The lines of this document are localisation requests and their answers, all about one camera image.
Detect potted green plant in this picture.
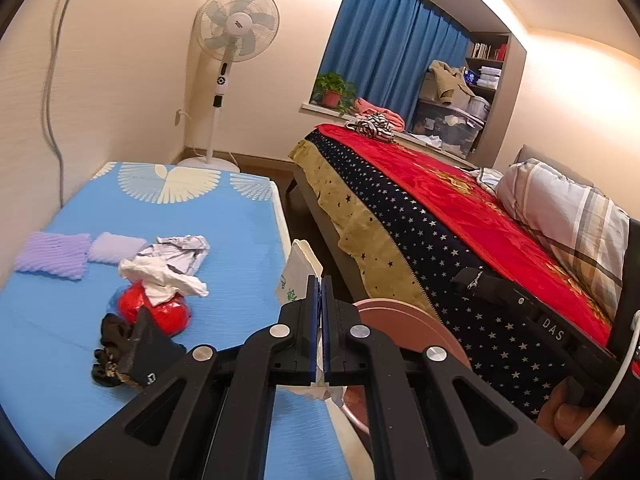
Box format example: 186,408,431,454
312,72,358,113

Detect grey bed frame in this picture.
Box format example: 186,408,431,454
292,165,381,306

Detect crumpled silver wrapper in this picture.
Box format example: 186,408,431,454
136,234,211,278

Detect white standing fan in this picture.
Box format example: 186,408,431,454
177,0,282,171

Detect blue curtain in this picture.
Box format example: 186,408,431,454
320,0,473,133

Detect blue patterned mat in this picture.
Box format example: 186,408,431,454
0,161,351,480

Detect white paper bag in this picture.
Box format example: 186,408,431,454
275,239,346,403

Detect red blanket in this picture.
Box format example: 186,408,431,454
317,122,640,346

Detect clear storage box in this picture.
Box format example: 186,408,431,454
410,99,488,158

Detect black white striped garment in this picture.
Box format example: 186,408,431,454
346,114,396,143

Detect dark star-print blanket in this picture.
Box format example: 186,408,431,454
290,127,616,421

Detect black packet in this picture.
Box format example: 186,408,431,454
120,306,186,388

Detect black cloth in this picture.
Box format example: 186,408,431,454
91,312,136,388

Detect grey headboard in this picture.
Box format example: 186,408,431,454
512,144,596,188

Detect large purple bubble wrap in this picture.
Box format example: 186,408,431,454
13,231,93,281

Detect person's right hand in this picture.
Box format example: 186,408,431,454
537,375,628,466

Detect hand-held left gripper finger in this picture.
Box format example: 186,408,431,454
322,276,586,480
55,275,325,480

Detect bookshelf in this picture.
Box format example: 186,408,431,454
465,32,511,106

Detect pink round bin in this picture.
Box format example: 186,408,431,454
330,297,473,436

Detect grey wall cable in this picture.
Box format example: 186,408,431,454
42,0,88,206

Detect plaid cloth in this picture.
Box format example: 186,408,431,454
477,167,505,193

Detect red plastic bag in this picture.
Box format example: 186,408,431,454
117,281,193,338

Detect plaid pillow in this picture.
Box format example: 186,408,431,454
495,158,631,321

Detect beige jacket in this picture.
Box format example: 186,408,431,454
427,60,473,106

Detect small purple foam sheet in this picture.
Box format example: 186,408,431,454
89,232,146,266

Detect white paper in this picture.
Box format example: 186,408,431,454
118,255,209,306

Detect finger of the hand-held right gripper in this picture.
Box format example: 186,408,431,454
451,267,521,313

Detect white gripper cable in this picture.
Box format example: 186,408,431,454
564,310,640,453

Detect pink cloth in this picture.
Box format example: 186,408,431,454
354,97,406,131

